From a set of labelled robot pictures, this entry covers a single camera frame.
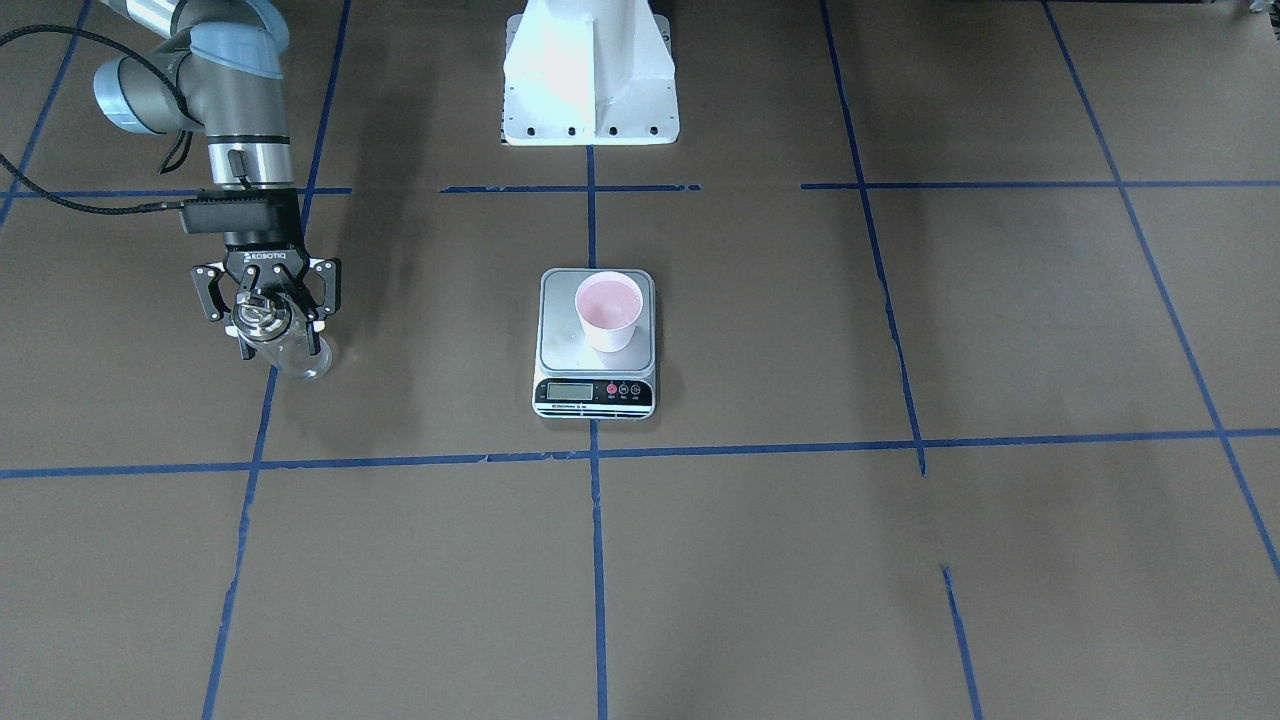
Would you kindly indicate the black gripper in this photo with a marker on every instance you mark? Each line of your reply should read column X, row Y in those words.
column 265, row 262

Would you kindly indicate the clear glass sauce bottle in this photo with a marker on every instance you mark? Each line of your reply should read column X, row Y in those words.
column 271, row 326

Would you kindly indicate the pink plastic cup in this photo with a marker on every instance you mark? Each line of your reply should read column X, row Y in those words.
column 609, row 305

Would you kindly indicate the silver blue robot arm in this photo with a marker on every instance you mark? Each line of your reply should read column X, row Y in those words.
column 218, row 73

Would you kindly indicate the silver kitchen scale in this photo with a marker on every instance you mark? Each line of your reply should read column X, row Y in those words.
column 571, row 379

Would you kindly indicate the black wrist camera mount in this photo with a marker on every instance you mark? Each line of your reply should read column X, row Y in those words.
column 245, row 217

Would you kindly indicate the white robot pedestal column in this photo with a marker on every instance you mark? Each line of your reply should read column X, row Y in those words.
column 589, row 73

